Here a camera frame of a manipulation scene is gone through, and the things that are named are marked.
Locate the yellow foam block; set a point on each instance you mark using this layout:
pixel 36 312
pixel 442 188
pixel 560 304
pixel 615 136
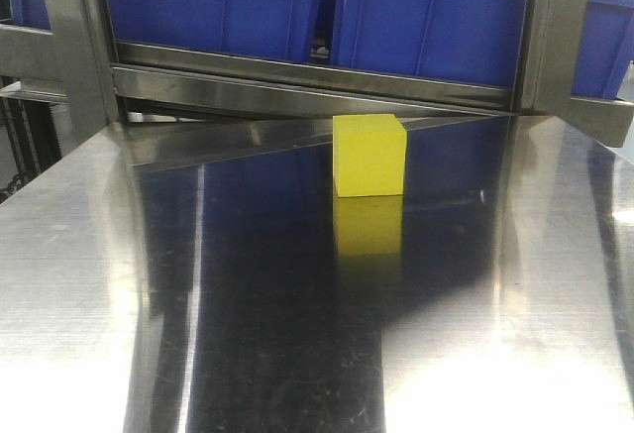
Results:
pixel 369 154

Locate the stainless steel shelf rack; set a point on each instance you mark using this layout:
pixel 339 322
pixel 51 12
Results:
pixel 77 61

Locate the blue plastic bin middle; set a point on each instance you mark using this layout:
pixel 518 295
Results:
pixel 466 41

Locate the blue plastic bin right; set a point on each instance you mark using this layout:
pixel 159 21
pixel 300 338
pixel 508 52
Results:
pixel 606 49

